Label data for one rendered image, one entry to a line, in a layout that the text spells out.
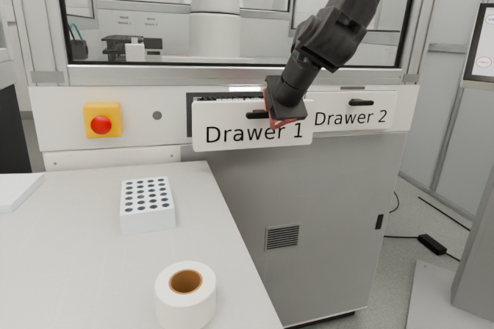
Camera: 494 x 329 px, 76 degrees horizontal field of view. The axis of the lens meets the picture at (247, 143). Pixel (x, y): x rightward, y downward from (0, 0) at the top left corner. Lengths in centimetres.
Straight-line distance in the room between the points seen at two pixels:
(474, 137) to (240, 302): 214
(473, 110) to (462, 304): 123
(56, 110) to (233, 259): 51
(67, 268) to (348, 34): 52
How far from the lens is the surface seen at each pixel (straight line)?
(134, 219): 54
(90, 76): 78
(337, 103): 90
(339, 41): 51
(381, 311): 159
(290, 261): 112
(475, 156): 243
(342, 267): 125
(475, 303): 167
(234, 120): 70
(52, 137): 82
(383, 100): 99
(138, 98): 77
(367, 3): 53
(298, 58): 55
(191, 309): 38
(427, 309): 163
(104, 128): 72
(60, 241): 58
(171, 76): 77
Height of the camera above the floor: 108
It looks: 20 degrees down
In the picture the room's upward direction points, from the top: 3 degrees clockwise
